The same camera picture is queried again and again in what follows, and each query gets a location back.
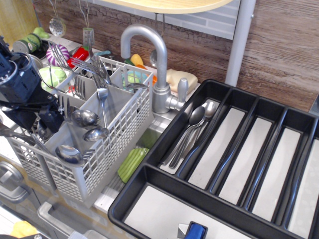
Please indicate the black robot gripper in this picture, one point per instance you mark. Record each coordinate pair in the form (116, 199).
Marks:
(22, 94)

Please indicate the small steel spoon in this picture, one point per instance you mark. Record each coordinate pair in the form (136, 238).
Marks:
(43, 131)

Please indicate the steel spoon middle basket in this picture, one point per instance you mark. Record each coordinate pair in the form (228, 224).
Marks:
(85, 118)

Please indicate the steel spoon basket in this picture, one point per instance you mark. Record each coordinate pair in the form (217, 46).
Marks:
(96, 134)
(85, 118)

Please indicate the large steel spoon front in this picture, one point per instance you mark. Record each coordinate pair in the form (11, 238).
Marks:
(69, 155)

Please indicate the steel spoon lower basket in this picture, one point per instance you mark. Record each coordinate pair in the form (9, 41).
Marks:
(96, 134)

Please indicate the dark steel spoon in tray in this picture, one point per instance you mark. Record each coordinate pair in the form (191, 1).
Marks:
(196, 119)

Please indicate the black cutlery tray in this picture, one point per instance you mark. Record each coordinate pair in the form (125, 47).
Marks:
(252, 174)

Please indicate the green toy cabbage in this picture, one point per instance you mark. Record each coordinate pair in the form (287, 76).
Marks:
(51, 76)

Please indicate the purple striped toy ball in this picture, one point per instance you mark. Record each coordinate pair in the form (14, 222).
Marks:
(50, 57)

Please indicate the tall steel fork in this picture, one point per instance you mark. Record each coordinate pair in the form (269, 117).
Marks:
(100, 77)

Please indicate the steel fork leaning back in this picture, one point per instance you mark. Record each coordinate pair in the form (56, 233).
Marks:
(58, 56)

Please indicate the red toy pepper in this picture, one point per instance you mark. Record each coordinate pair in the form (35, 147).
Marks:
(81, 54)

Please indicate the green toy can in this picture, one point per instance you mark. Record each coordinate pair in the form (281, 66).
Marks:
(31, 42)

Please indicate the hanging metal spatula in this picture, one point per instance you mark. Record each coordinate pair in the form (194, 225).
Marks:
(88, 32)

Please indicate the hanging slotted ladle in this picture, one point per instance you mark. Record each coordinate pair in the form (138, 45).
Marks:
(56, 25)

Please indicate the yellow toy fruit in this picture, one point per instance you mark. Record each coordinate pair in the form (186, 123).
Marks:
(137, 60)

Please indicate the silver toy faucet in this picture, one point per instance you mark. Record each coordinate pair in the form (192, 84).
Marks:
(163, 101)

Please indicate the yellow toy at corner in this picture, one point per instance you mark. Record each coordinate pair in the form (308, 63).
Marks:
(23, 229)

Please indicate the wooden round shelf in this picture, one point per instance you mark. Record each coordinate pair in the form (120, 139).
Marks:
(172, 6)

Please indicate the blue object at bottom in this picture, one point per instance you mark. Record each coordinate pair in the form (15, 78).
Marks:
(192, 230)

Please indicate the grey metal post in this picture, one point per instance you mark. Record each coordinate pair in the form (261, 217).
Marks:
(244, 19)

